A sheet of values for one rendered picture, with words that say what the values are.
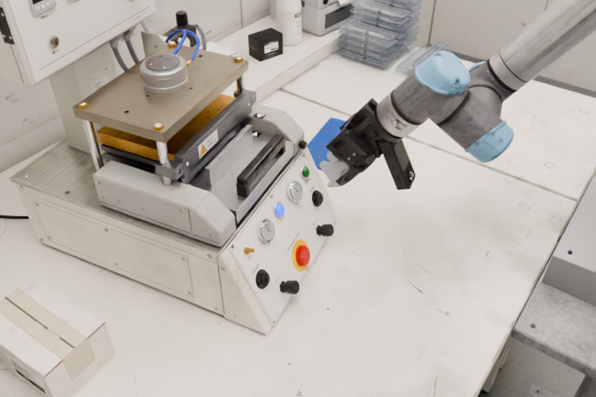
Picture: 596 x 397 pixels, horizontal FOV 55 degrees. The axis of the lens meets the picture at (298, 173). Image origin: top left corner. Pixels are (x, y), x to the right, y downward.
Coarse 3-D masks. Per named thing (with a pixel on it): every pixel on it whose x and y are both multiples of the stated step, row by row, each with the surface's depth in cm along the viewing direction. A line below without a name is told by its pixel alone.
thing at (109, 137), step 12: (228, 96) 109; (204, 108) 106; (216, 108) 106; (192, 120) 103; (204, 120) 103; (108, 132) 100; (120, 132) 100; (180, 132) 100; (192, 132) 100; (108, 144) 101; (120, 144) 99; (132, 144) 98; (144, 144) 97; (168, 144) 97; (180, 144) 97; (132, 156) 99; (144, 156) 98; (156, 156) 97
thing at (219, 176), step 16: (240, 128) 114; (240, 144) 105; (256, 144) 109; (288, 144) 109; (224, 160) 101; (240, 160) 105; (272, 160) 105; (208, 176) 98; (224, 176) 102; (272, 176) 105; (224, 192) 98; (256, 192) 100; (240, 208) 96
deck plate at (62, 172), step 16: (64, 144) 116; (48, 160) 112; (64, 160) 112; (80, 160) 112; (288, 160) 112; (16, 176) 108; (32, 176) 108; (48, 176) 108; (64, 176) 108; (80, 176) 108; (48, 192) 105; (64, 192) 104; (80, 192) 104; (96, 192) 104; (96, 208) 101; (256, 208) 102; (144, 224) 98; (240, 224) 98; (176, 240) 95; (192, 240) 95
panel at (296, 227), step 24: (312, 192) 117; (264, 216) 103; (288, 216) 109; (312, 216) 116; (240, 240) 97; (288, 240) 108; (312, 240) 115; (240, 264) 96; (264, 264) 102; (288, 264) 108; (264, 288) 101; (264, 312) 101
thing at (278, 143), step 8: (280, 136) 105; (272, 144) 103; (280, 144) 104; (264, 152) 101; (272, 152) 102; (280, 152) 107; (256, 160) 99; (264, 160) 100; (248, 168) 97; (256, 168) 98; (240, 176) 95; (248, 176) 96; (256, 176) 98; (240, 184) 96; (248, 184) 96; (240, 192) 97; (248, 192) 97
